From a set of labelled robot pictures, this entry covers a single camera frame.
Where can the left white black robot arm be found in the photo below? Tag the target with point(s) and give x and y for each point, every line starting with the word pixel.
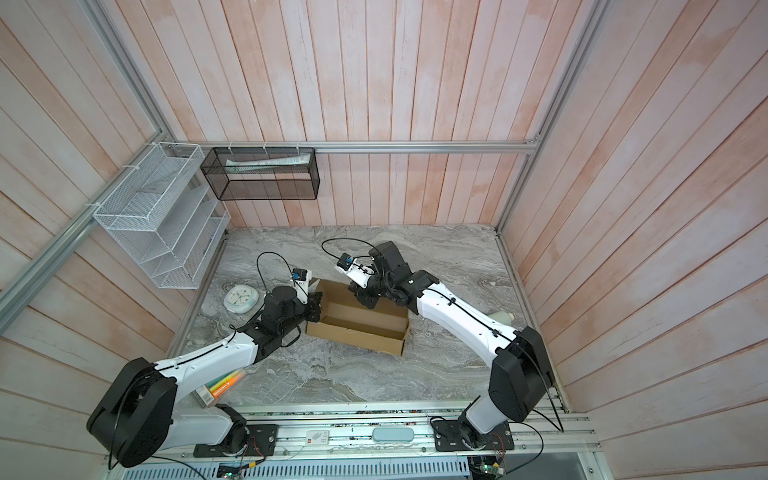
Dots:
pixel 140 415

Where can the brown cardboard box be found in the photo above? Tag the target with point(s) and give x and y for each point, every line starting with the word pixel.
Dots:
pixel 344 320

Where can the grey oval device on rail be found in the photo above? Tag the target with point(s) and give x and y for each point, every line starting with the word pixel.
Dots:
pixel 393 434

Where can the paper sheet in black basket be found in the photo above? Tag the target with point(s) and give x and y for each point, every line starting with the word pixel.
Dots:
pixel 282 165

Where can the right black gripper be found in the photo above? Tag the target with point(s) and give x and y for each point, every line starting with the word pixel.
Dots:
pixel 362 294

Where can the pack of coloured markers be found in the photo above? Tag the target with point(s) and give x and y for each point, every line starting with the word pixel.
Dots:
pixel 210 393

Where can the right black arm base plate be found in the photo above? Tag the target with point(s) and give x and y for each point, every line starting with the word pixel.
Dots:
pixel 459 435

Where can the aluminium mounting rail frame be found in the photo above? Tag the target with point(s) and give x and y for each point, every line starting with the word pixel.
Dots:
pixel 549 444

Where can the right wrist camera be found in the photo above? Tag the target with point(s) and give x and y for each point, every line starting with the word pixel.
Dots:
pixel 358 273

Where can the black wire mesh basket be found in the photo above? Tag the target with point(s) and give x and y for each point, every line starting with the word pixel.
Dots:
pixel 299 186

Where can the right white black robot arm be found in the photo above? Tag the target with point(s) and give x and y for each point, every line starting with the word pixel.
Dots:
pixel 520 370

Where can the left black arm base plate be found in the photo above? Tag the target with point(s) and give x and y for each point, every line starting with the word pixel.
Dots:
pixel 253 440

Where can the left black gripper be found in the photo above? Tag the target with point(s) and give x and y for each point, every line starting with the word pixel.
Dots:
pixel 315 299

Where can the small white label box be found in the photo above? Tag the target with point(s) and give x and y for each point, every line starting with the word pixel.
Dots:
pixel 317 438

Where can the white wire mesh shelf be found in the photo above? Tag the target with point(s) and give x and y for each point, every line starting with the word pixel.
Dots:
pixel 169 225

